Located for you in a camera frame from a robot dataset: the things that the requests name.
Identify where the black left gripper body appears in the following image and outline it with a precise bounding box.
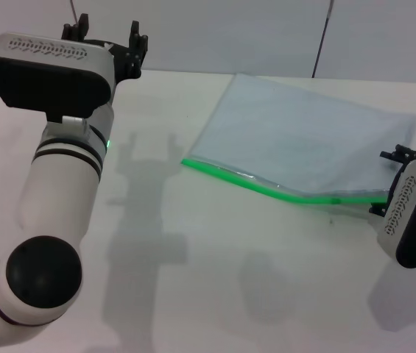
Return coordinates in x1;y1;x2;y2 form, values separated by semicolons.
82;38;130;97

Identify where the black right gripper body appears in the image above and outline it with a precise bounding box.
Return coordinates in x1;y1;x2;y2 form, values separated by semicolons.
385;161;409;207

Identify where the clear document bag green zipper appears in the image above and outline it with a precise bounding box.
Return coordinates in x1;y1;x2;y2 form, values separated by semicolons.
180;73;416;221

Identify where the gray black left wrist camera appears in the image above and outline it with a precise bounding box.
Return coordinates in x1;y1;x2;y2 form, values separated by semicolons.
0;32;116;119

